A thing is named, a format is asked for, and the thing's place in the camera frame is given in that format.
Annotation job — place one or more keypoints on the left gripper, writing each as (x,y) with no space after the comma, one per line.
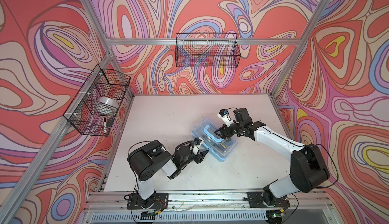
(198,159)

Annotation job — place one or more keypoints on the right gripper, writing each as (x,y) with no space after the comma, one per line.
(224,129)

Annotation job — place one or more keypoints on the blue plastic tool box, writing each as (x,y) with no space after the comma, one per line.
(205,129)

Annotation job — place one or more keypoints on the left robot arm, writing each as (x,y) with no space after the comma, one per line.
(147,160)

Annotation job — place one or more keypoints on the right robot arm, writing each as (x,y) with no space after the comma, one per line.
(308,169)

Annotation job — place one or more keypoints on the silver tape roll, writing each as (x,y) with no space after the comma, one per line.
(108,101)

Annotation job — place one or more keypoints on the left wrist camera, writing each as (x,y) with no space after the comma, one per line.
(196,146)

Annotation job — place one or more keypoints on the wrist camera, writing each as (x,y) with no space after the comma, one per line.
(225,117)
(196,146)

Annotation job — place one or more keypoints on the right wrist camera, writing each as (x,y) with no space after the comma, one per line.
(225,117)

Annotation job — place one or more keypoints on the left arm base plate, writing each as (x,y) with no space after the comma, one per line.
(157,201)

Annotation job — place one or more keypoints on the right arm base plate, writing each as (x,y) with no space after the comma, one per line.
(266,200)

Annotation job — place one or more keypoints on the back wire basket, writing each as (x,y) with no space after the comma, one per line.
(207,50)

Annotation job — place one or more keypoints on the wire basket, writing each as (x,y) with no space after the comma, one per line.
(85,114)
(207,50)

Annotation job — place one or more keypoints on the left wire basket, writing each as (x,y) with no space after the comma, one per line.
(85,114)

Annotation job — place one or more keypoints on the aluminium front rail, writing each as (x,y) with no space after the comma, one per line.
(210,207)

